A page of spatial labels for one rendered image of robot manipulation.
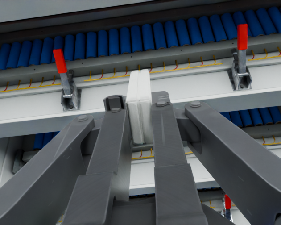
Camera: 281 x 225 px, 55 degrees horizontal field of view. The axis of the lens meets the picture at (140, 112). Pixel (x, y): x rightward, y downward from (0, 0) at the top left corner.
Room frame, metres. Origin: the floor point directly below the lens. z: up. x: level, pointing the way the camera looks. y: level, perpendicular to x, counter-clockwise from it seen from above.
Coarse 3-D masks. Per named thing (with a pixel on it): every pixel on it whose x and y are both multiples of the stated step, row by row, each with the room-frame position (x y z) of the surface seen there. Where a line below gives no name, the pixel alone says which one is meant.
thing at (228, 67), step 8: (248, 64) 0.38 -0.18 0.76; (256, 64) 0.38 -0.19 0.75; (264, 64) 0.38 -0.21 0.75; (272, 64) 0.38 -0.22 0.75; (176, 72) 0.39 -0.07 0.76; (184, 72) 0.39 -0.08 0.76; (192, 72) 0.38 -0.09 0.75; (200, 72) 0.38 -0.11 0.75; (208, 72) 0.38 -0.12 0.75; (112, 80) 0.40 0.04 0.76; (120, 80) 0.39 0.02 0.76; (128, 80) 0.39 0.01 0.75; (48, 88) 0.40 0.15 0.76; (56, 88) 0.40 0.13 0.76; (80, 88) 0.40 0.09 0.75; (0, 96) 0.41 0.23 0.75; (8, 96) 0.41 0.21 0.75; (16, 96) 0.41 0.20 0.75
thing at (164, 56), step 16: (176, 48) 0.42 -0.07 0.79; (192, 48) 0.41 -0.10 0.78; (208, 48) 0.40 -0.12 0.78; (224, 48) 0.40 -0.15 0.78; (256, 48) 0.40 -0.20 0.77; (272, 48) 0.40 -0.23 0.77; (48, 64) 0.43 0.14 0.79; (80, 64) 0.42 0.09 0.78; (96, 64) 0.41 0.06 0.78; (112, 64) 0.41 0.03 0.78; (128, 64) 0.41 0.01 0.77; (144, 64) 0.41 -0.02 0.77; (160, 64) 0.41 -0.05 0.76; (176, 64) 0.40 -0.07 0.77; (208, 64) 0.39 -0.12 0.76; (0, 80) 0.43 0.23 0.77; (16, 80) 0.43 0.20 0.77; (32, 80) 0.43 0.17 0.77
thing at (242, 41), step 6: (240, 24) 0.37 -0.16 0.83; (246, 24) 0.36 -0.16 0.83; (240, 30) 0.36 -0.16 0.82; (246, 30) 0.36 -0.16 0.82; (240, 36) 0.36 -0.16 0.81; (246, 36) 0.36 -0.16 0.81; (240, 42) 0.36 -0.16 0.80; (246, 42) 0.36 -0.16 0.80; (240, 48) 0.36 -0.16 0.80; (246, 48) 0.35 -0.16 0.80; (240, 54) 0.36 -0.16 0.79; (240, 60) 0.35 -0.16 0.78; (240, 66) 0.35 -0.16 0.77; (240, 72) 0.35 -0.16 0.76
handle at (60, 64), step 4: (56, 52) 0.38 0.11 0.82; (60, 52) 0.38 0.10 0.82; (56, 56) 0.38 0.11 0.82; (60, 56) 0.38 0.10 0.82; (56, 60) 0.38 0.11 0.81; (60, 60) 0.38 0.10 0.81; (64, 60) 0.38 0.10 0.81; (56, 64) 0.38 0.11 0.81; (60, 64) 0.38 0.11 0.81; (64, 64) 0.38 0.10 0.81; (60, 68) 0.38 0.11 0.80; (64, 68) 0.38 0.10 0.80; (60, 72) 0.38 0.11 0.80; (64, 72) 0.37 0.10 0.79; (60, 76) 0.38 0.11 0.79; (64, 76) 0.38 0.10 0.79; (64, 80) 0.37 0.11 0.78; (68, 80) 0.38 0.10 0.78; (64, 84) 0.37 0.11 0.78; (68, 84) 0.37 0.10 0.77; (64, 88) 0.37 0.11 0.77; (68, 88) 0.37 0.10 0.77; (64, 92) 0.37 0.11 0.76; (68, 92) 0.37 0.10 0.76
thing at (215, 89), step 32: (160, 0) 0.51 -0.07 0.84; (192, 0) 0.50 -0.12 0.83; (224, 0) 0.50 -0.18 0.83; (0, 32) 0.53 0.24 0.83; (192, 64) 0.41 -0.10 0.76; (224, 64) 0.39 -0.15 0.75; (32, 96) 0.40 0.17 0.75; (96, 96) 0.38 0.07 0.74; (192, 96) 0.35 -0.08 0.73; (224, 96) 0.34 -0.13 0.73; (256, 96) 0.34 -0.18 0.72; (0, 128) 0.37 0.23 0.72; (32, 128) 0.37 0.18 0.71
